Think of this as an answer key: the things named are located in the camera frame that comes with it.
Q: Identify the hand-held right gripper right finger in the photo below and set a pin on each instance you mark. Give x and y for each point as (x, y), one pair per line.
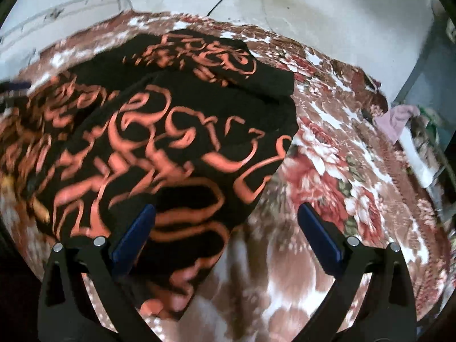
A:
(320, 235)

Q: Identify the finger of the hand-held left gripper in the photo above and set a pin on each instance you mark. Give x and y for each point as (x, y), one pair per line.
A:
(16, 86)

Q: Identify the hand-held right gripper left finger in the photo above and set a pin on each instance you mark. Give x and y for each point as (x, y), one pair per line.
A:
(137, 235)

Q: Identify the black hoodie with orange print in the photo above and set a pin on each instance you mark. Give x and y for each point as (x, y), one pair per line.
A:
(160, 142)

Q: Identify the floral blanket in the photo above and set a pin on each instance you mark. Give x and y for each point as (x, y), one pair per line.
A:
(320, 171)

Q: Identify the white headboard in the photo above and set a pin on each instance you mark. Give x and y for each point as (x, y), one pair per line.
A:
(53, 17)

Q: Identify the white cloth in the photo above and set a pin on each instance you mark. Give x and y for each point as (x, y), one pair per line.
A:
(416, 160)

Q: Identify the pink cloth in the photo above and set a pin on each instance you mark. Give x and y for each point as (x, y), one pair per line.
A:
(397, 119)

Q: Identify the green printed bag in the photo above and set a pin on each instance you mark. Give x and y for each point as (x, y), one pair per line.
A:
(433, 123)

